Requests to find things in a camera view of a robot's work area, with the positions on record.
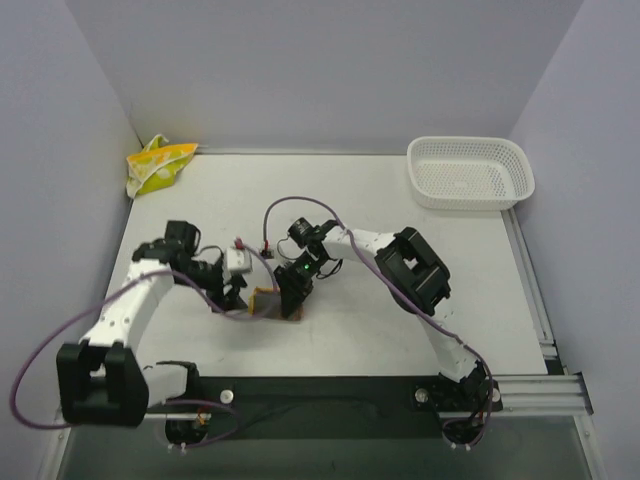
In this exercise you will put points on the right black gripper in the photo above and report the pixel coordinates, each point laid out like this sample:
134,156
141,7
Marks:
293,288

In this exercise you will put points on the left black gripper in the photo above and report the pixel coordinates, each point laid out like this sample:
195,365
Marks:
232,291

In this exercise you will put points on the orange grey towel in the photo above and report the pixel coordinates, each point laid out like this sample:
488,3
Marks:
266,303

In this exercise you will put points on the yellow green towel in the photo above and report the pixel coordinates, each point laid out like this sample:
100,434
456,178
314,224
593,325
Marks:
157,165

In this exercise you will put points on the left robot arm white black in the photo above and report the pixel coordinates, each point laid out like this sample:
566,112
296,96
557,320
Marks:
125,320

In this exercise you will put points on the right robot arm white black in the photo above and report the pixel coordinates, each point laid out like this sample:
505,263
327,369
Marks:
414,274

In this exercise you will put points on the white plastic perforated basket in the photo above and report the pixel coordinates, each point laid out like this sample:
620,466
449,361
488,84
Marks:
468,173

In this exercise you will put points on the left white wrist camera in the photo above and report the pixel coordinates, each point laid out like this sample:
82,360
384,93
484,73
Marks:
237,261

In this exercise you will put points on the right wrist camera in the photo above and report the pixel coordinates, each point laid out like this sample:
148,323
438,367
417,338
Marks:
300,232

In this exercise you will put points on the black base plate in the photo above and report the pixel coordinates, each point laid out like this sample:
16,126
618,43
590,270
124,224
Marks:
327,408

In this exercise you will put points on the aluminium frame rail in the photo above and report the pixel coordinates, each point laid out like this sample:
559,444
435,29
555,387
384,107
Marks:
524,396

